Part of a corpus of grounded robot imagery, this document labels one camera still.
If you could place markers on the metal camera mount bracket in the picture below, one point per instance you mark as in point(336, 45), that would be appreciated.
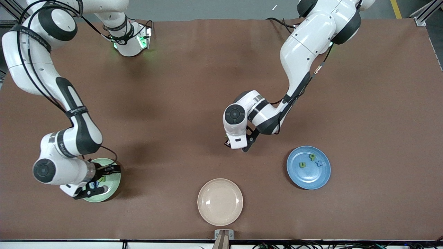
point(224, 238)

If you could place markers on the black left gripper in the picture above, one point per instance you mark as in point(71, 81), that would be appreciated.
point(226, 143)

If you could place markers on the brown table mat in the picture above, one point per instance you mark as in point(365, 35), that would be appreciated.
point(173, 86)

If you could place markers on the blue letter x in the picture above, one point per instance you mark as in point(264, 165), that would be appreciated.
point(318, 163)

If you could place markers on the green letter p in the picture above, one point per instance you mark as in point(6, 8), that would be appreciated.
point(312, 157)

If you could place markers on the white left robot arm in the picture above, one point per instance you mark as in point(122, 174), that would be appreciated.
point(311, 34)

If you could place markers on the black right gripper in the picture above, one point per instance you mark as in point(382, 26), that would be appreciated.
point(100, 172)

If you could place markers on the blue plate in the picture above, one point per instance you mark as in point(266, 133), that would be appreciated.
point(308, 176)

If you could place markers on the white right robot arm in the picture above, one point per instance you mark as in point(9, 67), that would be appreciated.
point(31, 69)

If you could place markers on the white table frame rail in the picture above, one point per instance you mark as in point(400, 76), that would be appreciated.
point(69, 245)

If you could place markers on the aluminium frame profile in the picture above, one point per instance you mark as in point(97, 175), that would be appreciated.
point(7, 10)
point(420, 19)

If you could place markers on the beige plate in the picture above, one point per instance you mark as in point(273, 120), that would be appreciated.
point(220, 202)

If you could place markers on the green plate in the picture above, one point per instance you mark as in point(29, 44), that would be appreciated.
point(112, 185)

